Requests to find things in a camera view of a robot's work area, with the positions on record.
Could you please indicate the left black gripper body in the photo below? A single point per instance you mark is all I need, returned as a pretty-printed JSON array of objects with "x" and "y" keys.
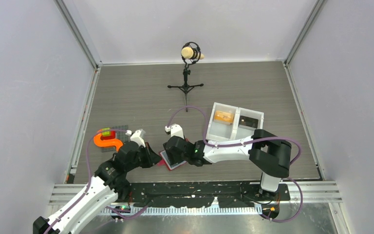
[{"x": 135, "y": 164}]

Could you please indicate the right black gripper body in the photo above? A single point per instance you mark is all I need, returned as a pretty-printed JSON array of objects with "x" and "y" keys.
[{"x": 187, "y": 159}]

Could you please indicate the red card holder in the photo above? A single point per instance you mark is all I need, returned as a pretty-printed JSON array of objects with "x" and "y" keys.
[{"x": 172, "y": 146}]

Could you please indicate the orange credit card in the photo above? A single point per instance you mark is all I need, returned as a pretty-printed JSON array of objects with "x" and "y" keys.
[{"x": 223, "y": 117}]

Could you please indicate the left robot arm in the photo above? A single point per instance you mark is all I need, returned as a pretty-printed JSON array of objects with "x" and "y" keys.
[{"x": 107, "y": 185}]

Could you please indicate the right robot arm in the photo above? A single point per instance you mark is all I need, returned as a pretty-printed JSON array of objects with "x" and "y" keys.
[{"x": 271, "y": 154}]

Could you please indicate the black credit card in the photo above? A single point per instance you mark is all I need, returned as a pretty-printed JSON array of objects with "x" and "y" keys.
[{"x": 248, "y": 122}]

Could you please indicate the orange curved plastic piece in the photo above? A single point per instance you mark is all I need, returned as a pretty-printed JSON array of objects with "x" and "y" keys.
[{"x": 113, "y": 144}]

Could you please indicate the grey studded baseplate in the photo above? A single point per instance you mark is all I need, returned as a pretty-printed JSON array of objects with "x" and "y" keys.
[{"x": 120, "y": 134}]

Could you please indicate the red toy block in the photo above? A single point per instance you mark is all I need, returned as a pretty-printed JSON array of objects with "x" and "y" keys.
[{"x": 113, "y": 136}]

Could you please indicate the green toy block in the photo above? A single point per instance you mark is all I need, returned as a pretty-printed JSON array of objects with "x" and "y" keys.
[{"x": 106, "y": 132}]

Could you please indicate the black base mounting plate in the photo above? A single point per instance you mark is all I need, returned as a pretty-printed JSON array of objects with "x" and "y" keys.
[{"x": 228, "y": 194}]

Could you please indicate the white two-compartment tray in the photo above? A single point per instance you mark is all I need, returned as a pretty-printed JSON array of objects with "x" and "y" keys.
[{"x": 221, "y": 132}]

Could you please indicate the black microphone tripod stand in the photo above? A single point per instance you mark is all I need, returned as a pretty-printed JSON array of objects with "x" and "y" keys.
[{"x": 186, "y": 88}]

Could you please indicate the beige microphone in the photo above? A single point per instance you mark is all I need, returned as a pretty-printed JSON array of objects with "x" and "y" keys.
[{"x": 192, "y": 53}]

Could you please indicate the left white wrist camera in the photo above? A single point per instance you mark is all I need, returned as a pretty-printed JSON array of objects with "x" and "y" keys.
[{"x": 137, "y": 136}]

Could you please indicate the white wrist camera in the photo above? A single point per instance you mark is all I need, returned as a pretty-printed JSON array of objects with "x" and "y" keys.
[
  {"x": 174, "y": 130},
  {"x": 137, "y": 136}
]

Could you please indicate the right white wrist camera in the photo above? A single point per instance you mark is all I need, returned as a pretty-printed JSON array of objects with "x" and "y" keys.
[{"x": 174, "y": 130}]

